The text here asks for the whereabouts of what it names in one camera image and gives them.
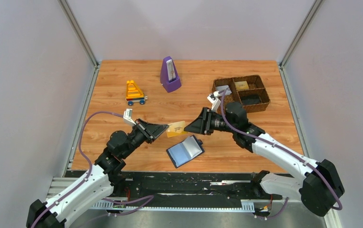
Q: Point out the yellow gold card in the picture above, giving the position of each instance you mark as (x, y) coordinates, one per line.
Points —
(176, 129)

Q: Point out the blue leather card holder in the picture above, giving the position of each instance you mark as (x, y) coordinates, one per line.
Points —
(185, 151)

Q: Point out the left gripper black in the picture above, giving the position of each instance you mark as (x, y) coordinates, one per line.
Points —
(150, 131)

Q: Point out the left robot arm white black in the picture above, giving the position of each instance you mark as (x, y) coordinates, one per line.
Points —
(99, 181)

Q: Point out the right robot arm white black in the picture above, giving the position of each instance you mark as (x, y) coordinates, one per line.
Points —
(316, 184)

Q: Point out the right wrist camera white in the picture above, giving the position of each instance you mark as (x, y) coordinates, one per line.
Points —
(215, 101)

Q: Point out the slotted cable duct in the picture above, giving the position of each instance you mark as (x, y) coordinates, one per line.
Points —
(245, 206)

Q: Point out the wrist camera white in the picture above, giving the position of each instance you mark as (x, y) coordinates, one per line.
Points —
(127, 117)
(215, 101)

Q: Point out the black card with stripe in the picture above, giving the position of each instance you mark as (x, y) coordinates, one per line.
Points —
(253, 99)

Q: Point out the yellow toy on wheels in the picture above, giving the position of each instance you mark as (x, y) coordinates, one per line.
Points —
(134, 94)

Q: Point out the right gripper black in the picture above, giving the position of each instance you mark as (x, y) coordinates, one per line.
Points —
(202, 124)

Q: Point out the purple metronome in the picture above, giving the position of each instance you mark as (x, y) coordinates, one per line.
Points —
(169, 77)

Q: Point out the white silver card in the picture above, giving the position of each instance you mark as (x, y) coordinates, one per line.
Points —
(223, 89)

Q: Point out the brown wicker divided basket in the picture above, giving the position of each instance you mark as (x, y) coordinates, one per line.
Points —
(249, 91)

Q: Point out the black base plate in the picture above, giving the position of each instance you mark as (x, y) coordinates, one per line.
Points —
(191, 189)

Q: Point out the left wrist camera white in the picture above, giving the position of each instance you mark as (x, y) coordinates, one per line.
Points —
(127, 117)

